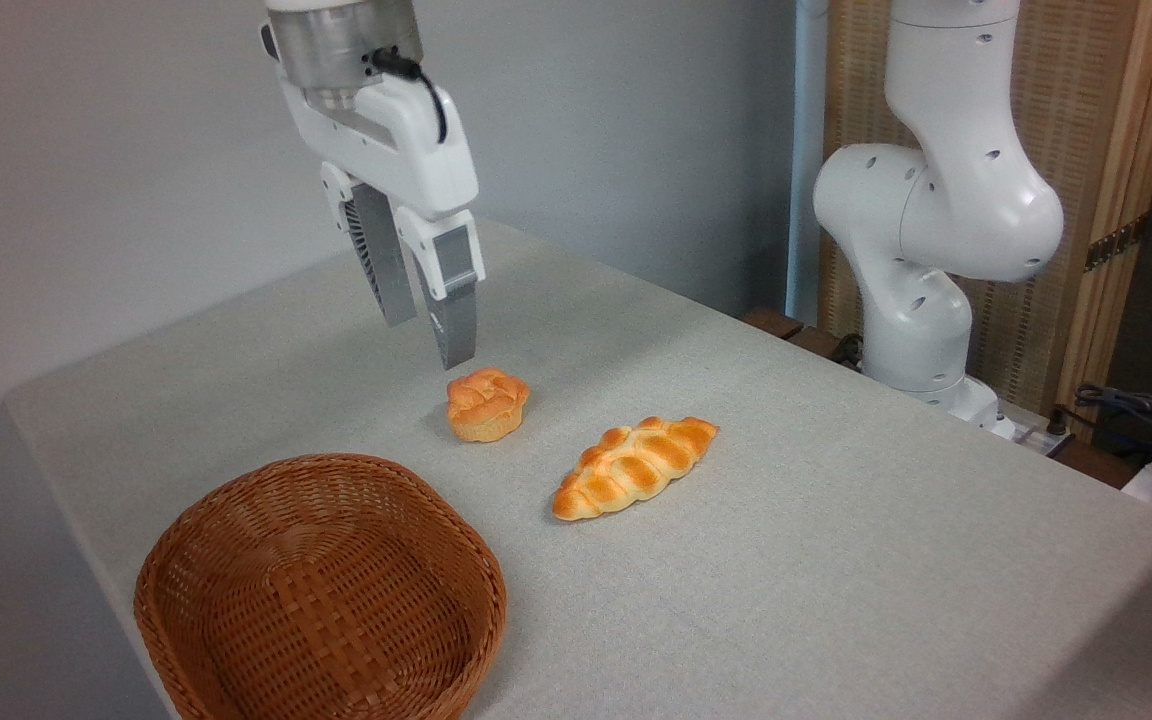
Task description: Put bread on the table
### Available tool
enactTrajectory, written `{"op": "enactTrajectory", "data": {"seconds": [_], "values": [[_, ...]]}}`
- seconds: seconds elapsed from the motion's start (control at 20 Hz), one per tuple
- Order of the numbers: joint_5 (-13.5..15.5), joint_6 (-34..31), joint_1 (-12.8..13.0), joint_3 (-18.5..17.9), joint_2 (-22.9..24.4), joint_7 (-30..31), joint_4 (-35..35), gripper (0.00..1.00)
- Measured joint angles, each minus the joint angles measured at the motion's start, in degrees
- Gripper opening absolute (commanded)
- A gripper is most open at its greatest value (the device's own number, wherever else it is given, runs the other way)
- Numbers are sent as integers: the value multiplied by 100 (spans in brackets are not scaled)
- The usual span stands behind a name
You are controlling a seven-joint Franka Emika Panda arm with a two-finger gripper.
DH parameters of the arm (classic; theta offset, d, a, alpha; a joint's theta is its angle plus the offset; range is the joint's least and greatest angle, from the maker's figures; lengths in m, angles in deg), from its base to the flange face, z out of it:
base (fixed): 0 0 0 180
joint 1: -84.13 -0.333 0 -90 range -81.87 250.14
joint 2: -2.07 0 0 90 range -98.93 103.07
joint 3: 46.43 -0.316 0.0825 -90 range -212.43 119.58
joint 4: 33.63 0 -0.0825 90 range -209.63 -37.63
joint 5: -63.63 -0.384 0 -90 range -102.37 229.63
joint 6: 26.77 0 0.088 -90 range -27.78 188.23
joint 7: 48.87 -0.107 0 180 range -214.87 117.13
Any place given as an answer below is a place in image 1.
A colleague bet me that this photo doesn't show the long braided bread loaf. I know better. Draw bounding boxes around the long braided bread loaf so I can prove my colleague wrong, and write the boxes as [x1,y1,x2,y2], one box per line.
[551,415,720,522]

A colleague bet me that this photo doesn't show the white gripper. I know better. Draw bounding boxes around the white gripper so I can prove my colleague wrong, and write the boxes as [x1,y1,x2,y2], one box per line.
[259,22,488,372]

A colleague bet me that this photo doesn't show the white vertical pipe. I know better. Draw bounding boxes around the white vertical pipe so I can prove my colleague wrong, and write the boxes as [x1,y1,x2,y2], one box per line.
[785,0,830,327]

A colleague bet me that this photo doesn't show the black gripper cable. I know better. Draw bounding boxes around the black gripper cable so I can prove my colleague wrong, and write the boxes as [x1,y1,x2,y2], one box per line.
[370,46,450,144]

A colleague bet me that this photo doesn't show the black cable bundle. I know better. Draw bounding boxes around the black cable bundle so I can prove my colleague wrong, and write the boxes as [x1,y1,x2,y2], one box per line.
[1074,383,1152,453]

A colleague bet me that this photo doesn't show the round knotted bread roll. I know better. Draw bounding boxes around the round knotted bread roll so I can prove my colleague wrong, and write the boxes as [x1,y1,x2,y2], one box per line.
[446,367,531,444]

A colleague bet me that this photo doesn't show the light grey tablecloth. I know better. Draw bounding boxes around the light grey tablecloth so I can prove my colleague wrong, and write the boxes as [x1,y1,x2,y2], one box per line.
[1,216,1152,720]

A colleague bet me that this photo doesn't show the brown wicker basket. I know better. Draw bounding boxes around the brown wicker basket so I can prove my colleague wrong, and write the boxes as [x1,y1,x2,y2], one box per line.
[133,453,508,720]

